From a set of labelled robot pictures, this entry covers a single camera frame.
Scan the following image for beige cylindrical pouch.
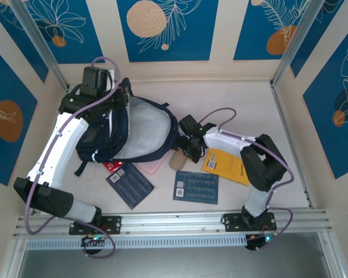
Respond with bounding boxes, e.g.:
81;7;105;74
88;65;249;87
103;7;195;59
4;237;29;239
170;151;187;171

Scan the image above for pink pencil case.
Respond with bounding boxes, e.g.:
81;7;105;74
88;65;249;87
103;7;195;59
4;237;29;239
139;150;171;175

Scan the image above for navy blue backpack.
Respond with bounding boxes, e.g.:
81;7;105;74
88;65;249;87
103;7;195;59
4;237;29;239
74;77;180;177

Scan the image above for yellow book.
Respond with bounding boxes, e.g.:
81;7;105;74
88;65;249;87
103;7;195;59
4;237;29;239
202;148;252;187

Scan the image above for blue booklet two QR codes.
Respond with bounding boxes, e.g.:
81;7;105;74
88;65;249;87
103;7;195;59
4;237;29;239
173;169;220;206

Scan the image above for blue booklet one QR code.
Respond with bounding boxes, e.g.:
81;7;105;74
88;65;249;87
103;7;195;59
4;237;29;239
105;162;155;210

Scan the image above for red book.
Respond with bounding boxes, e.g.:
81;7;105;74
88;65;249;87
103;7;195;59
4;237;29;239
103;161;125;174

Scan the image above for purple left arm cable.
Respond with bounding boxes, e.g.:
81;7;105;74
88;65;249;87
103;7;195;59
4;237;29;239
24;56;121;260

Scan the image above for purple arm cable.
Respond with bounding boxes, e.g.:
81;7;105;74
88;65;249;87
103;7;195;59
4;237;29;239
199;107;295;252
24;56;121;260

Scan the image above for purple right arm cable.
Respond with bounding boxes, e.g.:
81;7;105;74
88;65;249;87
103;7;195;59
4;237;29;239
199;107;295;252

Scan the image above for aluminium frame post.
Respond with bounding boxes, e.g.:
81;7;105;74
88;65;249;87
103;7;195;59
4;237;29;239
271;0;329;87
9;0;70;91

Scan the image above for aluminium mounting rail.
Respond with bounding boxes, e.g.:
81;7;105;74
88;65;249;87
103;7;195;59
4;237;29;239
13;207;334;240

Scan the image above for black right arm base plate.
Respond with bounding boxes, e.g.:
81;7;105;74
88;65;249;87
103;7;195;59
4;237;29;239
222;213;277;233

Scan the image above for grey slotted cable duct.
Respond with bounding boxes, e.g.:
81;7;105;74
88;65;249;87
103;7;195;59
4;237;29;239
25;233;248;250

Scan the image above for aluminium side rail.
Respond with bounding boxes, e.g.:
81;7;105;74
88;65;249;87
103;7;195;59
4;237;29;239
269;81;314;209

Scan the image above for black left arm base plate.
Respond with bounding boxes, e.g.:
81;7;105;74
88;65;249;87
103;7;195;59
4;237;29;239
68;215;122;236

